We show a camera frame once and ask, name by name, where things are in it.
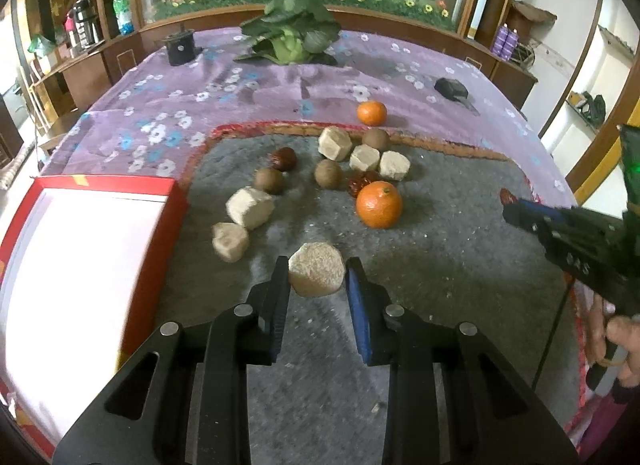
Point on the black cylindrical device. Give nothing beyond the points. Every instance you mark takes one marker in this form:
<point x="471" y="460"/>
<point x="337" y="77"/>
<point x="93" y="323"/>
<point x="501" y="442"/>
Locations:
<point x="180" y="47"/>

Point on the beige cake block top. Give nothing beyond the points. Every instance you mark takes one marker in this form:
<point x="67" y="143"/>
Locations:
<point x="334" y="144"/>

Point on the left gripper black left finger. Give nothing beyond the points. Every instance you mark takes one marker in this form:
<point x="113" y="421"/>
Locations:
<point x="269" y="301"/>

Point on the black car key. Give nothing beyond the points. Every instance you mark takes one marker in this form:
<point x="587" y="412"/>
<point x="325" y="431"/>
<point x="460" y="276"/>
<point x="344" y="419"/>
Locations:
<point x="454" y="91"/>

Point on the green bottle on shelf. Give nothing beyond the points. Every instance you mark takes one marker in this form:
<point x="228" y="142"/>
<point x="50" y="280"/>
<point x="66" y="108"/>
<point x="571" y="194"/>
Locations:
<point x="123" y="16"/>

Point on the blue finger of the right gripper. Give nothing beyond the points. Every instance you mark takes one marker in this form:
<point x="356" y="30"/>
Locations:
<point x="533" y="217"/>

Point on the beige cake block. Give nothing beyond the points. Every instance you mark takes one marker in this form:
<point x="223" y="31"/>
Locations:
<point x="230" y="241"/>
<point x="393" y="166"/>
<point x="334" y="144"/>
<point x="364" y="158"/>
<point x="250" y="208"/>

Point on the large orange mandarin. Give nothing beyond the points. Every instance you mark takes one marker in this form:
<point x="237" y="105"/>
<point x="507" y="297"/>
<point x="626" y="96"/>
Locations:
<point x="379" y="205"/>

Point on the red white gift box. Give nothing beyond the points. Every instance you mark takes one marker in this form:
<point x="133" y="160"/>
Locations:
<point x="82" y="265"/>

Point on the dark red dates cluster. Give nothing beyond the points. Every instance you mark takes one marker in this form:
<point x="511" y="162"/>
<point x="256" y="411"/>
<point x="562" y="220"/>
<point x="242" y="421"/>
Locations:
<point x="359" y="180"/>

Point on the purple cans pair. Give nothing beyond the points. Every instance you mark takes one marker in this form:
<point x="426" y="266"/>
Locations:
<point x="505" y="43"/>

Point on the dark red date left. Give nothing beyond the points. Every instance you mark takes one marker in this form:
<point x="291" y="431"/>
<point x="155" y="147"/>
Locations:
<point x="284" y="159"/>

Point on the steel thermos flask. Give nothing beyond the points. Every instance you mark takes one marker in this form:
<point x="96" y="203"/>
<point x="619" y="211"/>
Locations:
<point x="87" y="23"/>

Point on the green leafy cabbage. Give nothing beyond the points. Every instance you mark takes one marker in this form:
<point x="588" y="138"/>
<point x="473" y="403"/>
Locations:
<point x="291" y="32"/>

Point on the small far orange mandarin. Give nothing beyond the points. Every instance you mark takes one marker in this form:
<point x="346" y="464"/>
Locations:
<point x="372" y="113"/>

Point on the purple floral tablecloth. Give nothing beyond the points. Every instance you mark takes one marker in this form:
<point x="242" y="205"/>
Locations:
<point x="157" y="116"/>

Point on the person right hand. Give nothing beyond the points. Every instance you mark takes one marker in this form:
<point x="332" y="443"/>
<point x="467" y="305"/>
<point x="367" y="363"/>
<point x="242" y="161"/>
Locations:
<point x="619" y="330"/>

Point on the brown round fruit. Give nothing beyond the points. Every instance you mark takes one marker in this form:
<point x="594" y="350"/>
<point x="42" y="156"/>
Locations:
<point x="328" y="175"/>
<point x="376" y="138"/>
<point x="269" y="180"/>

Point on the brown round fruit top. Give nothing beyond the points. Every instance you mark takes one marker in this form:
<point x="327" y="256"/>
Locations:
<point x="376" y="138"/>

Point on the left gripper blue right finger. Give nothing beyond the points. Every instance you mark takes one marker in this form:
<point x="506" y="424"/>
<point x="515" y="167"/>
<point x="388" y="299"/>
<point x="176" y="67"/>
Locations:
<point x="375" y="341"/>

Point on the beige hexagonal cake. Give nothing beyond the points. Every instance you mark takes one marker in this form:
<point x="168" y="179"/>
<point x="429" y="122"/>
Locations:
<point x="316" y="269"/>

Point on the grey felt mat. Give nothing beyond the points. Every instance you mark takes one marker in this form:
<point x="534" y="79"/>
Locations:
<point x="451" y="258"/>

